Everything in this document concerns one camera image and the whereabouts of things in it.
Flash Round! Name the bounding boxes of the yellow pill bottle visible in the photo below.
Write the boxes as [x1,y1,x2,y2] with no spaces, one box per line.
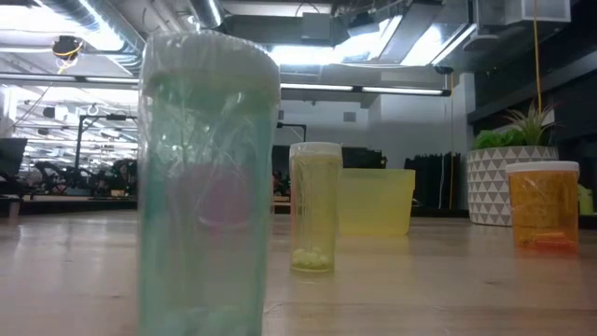
[288,141,344,274]

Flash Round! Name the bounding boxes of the teal blue pill bottle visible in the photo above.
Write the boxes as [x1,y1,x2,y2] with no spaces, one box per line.
[137,30,282,336]

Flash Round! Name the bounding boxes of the wide orange pill bottle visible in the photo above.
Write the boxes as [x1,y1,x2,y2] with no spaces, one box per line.
[505,161,581,253]

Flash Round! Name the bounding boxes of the yellow plastic bin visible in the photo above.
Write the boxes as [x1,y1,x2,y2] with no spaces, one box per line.
[340,168,417,237]

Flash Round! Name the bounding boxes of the black robot with green lights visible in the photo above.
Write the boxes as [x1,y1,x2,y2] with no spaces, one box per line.
[272,170,291,197]

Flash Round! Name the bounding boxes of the LED strip light bar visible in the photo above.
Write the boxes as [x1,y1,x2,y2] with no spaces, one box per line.
[0,72,452,98]

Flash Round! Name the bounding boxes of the black panel stack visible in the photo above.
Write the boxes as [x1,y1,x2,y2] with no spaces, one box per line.
[404,151,463,210]

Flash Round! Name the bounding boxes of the white triangle pattern pot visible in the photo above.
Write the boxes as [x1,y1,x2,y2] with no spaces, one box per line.
[466,145,560,228]

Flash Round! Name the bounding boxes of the green leafy plant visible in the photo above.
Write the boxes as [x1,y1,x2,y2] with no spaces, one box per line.
[473,128,526,151]

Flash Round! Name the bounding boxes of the spiky green plant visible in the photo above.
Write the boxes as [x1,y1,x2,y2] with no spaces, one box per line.
[506,100,559,148]

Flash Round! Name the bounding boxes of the round black ceiling device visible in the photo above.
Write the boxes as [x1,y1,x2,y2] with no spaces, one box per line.
[50,35,85,62]

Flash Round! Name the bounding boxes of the dark monitor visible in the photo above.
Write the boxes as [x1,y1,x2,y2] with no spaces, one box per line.
[0,137,28,177]

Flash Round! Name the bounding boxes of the light green object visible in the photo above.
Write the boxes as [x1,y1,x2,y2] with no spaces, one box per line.
[577,184,596,217]

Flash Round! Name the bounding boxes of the small black gantry frame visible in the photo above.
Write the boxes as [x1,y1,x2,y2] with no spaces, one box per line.
[277,121,308,144]

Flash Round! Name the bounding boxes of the thin yellow hanging cord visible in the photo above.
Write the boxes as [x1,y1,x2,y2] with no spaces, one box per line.
[448,73,455,210]

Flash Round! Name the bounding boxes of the large black gantry frame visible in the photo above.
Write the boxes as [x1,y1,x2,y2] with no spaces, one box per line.
[75,114,139,197]

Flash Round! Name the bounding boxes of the thick yellow hanging cord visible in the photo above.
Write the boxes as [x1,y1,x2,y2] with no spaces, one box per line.
[533,0,543,113]

